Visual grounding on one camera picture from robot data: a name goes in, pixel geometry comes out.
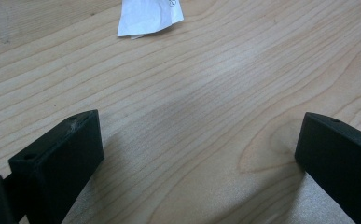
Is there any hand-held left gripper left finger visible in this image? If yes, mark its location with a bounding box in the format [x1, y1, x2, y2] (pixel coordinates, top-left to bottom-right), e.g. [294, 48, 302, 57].
[8, 109, 105, 224]

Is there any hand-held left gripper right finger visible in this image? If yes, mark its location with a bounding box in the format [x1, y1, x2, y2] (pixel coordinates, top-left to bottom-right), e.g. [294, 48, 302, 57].
[294, 111, 361, 224]

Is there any panda plush toy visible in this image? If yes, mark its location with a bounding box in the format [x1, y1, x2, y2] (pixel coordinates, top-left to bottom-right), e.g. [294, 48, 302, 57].
[117, 0, 185, 40]

